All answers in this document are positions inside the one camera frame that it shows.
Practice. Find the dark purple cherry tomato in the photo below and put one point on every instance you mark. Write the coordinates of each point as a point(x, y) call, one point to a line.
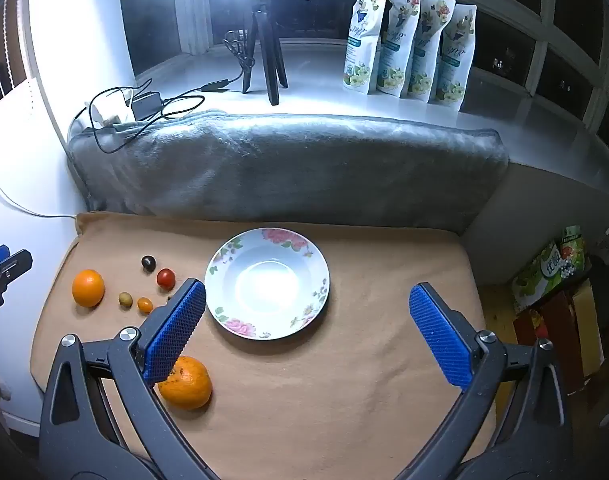
point(148, 262)

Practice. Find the brown longan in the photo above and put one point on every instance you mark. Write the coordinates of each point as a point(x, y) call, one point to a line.
point(125, 299)

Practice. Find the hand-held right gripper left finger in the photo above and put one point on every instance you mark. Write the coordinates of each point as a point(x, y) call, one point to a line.
point(177, 330)

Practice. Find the tan blanket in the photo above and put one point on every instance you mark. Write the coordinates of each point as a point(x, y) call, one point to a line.
point(334, 385)

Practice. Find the floral white plate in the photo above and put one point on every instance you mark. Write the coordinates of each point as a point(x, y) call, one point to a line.
point(267, 285)

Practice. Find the small orange cherry tomato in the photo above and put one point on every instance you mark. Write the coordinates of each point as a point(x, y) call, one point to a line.
point(145, 304)

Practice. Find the small tangerine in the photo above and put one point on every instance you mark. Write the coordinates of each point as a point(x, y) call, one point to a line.
point(88, 288)

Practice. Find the red cherry tomato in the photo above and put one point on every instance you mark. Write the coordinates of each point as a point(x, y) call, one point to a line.
point(166, 278)

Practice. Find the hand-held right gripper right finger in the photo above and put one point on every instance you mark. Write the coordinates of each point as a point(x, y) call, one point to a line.
point(439, 340)

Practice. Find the white power plug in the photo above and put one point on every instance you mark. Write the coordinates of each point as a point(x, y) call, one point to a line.
point(109, 110)

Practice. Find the white floral refill pouch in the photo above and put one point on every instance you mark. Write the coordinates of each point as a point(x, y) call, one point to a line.
point(399, 45)
point(457, 60)
point(429, 50)
point(364, 40)

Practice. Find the brown cardboard box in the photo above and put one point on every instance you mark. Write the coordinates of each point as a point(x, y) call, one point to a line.
point(564, 340)

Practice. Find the white window frame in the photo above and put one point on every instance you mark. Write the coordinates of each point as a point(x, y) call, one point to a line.
point(546, 40)

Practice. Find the black tripod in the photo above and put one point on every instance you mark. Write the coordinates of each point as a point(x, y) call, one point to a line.
point(272, 60)

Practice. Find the rough-skinned large orange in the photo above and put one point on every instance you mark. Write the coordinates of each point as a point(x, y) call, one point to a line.
point(189, 385)

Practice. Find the grey fleece blanket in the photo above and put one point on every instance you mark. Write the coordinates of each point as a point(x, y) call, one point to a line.
point(284, 170)

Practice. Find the black power adapter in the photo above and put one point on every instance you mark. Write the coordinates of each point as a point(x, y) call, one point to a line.
point(147, 102)

